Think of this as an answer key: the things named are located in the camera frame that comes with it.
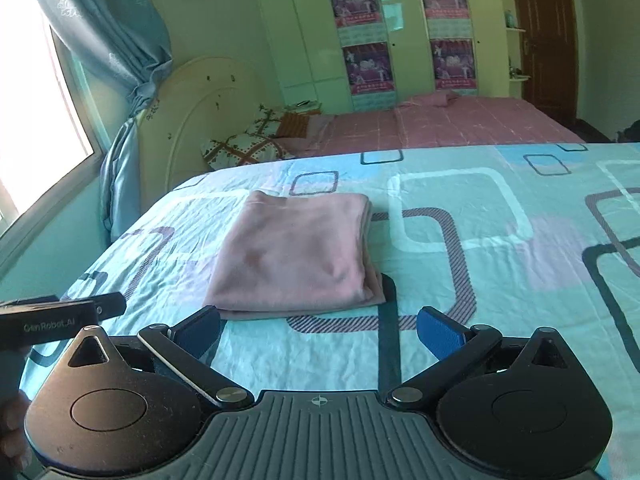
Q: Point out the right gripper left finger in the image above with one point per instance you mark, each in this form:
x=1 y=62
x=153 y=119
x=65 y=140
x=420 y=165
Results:
x=160 y=367

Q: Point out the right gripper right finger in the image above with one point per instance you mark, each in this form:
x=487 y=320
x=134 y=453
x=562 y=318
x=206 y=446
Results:
x=463 y=353

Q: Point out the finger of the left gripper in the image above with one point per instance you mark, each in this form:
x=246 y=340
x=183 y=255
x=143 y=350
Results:
x=109 y=305

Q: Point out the pink knit sweater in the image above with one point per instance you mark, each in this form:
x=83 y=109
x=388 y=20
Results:
x=288 y=256

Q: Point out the left hand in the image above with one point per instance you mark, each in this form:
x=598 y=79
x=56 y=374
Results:
x=14 y=445

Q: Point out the patterned white pillow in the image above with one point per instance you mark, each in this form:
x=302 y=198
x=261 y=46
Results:
x=256 y=144

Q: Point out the white arched headboard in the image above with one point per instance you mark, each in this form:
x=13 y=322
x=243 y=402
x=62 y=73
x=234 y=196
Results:
x=207 y=98

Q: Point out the pink checked bed sheet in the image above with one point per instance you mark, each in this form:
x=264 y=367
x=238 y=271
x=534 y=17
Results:
x=469 y=120

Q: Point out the folded pink blanket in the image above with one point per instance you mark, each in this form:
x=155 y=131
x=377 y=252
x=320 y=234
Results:
x=439 y=98

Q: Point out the orange striped cushion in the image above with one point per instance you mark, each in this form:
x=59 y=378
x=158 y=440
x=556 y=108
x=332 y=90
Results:
x=293 y=125

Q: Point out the blue window curtain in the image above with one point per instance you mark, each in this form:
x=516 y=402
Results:
x=125 y=43

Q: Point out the brown wooden door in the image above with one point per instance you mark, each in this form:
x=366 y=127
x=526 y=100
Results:
x=549 y=57

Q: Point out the cream wardrobe with posters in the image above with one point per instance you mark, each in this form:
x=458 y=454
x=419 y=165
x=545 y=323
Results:
x=357 y=55

